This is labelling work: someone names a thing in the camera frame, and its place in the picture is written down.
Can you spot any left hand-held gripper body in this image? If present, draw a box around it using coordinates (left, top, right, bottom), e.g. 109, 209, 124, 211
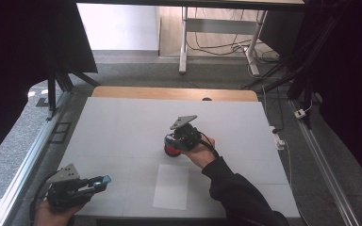
45, 163, 93, 212

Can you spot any aluminium rail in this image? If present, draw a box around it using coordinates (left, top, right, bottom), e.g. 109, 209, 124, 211
0, 90, 74, 226
288, 99, 362, 226

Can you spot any round red ink pad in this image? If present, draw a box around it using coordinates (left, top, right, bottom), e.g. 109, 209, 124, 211
164, 143, 183, 158

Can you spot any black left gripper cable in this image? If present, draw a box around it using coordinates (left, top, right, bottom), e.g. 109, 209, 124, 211
28, 170, 58, 226

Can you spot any person's right hand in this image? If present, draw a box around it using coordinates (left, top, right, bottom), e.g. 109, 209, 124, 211
182, 135, 217, 170

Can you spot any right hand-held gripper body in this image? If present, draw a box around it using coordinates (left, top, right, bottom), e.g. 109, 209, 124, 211
169, 115, 202, 151

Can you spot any small white adapter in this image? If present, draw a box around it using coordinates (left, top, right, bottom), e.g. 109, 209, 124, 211
293, 108, 307, 120

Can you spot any white table cover sheet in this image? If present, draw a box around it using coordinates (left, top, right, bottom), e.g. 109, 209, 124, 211
56, 96, 301, 219

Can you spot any black curtain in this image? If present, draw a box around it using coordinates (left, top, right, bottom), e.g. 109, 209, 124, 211
260, 0, 362, 196
0, 0, 99, 170

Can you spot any white power strip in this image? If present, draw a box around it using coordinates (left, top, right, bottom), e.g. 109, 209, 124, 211
269, 125, 287, 151

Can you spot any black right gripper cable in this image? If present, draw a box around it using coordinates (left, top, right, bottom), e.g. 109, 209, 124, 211
199, 131, 220, 158

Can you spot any tangle of floor cables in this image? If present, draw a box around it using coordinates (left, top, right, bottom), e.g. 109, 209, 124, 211
187, 8, 281, 64

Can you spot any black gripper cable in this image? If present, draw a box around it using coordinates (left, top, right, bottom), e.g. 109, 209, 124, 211
28, 170, 58, 226
199, 131, 220, 158

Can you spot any black metal stand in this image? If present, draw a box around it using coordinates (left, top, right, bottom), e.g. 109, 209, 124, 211
240, 0, 347, 130
36, 46, 102, 122

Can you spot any white paper sheet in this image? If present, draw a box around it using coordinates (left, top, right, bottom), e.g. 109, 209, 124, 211
152, 164, 190, 211

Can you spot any white-legged desk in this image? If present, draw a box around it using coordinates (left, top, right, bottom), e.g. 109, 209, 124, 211
74, 0, 305, 76

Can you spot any person's left hand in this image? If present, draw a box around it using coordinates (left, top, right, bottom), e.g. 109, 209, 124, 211
33, 199, 86, 226

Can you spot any white power strip cable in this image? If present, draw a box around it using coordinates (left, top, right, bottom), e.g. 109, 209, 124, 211
282, 146, 294, 189

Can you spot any black power cable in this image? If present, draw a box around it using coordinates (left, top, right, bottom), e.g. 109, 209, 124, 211
262, 84, 286, 135

